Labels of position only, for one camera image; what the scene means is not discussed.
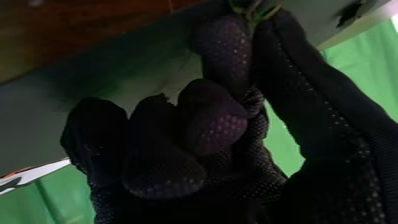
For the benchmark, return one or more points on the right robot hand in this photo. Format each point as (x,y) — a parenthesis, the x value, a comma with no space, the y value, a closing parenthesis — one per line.
(330,140)

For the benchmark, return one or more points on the green sprig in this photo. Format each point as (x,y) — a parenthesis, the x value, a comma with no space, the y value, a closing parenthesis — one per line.
(255,12)

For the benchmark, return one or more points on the white sheet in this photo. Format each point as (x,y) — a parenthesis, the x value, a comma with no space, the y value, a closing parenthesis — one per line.
(117,80)

